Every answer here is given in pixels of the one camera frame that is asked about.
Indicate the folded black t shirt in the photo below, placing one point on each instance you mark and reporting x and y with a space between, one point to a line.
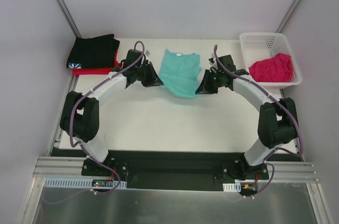
93 53

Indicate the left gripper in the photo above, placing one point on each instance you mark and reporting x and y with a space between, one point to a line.
145 73

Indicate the pink t shirt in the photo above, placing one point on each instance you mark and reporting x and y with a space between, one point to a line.
277 69

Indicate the teal t shirt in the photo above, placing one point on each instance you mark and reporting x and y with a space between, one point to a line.
180 74

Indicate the right white cable duct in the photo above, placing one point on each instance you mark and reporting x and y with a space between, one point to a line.
231 187

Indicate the left white cable duct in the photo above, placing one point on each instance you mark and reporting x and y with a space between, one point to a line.
84 183

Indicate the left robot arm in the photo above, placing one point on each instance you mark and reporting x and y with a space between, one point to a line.
80 117

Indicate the left aluminium frame post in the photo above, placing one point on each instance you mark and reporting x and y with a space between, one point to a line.
68 17

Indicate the aluminium frame post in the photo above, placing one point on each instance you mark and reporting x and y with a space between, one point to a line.
68 17
292 7

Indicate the right aluminium frame post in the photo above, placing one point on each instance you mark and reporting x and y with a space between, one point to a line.
292 7

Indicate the folded red t shirt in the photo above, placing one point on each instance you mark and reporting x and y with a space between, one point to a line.
77 70

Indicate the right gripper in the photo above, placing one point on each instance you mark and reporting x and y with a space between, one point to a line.
212 80

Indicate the white cable duct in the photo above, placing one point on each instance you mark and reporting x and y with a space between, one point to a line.
84 183
231 187

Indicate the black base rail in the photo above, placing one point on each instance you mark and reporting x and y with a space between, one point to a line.
160 170

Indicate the white plastic basket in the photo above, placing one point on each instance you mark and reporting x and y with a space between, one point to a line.
260 46

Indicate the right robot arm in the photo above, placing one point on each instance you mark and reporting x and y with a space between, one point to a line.
277 123

